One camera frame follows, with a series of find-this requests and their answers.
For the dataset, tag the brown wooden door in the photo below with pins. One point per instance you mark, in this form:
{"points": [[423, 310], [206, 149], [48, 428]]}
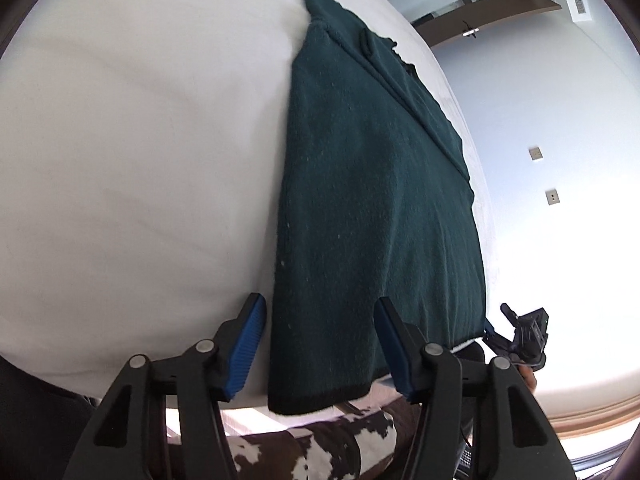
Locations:
{"points": [[466, 18]]}

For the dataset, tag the person's right hand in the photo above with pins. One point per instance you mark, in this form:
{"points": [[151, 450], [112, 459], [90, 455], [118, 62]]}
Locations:
{"points": [[528, 376]]}

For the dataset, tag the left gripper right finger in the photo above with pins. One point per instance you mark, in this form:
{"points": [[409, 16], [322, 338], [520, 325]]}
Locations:
{"points": [[512, 437]]}

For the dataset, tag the wall socket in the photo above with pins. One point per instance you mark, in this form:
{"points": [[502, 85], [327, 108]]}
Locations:
{"points": [[535, 153], [552, 197]]}

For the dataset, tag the wall socket near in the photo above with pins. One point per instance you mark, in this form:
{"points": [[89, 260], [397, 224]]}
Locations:
{"points": [[552, 197]]}

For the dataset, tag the dark green sweater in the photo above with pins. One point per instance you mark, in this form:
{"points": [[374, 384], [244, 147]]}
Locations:
{"points": [[376, 201]]}

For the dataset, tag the wall socket far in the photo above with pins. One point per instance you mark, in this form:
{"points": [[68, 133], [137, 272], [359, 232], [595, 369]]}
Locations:
{"points": [[535, 153]]}

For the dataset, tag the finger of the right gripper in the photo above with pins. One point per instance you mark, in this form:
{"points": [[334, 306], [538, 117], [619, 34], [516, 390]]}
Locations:
{"points": [[496, 342], [510, 315]]}

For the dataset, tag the white bed mattress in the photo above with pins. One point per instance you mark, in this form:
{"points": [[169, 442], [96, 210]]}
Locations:
{"points": [[142, 145]]}

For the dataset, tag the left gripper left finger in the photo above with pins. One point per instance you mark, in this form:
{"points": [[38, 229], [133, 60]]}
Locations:
{"points": [[161, 419]]}

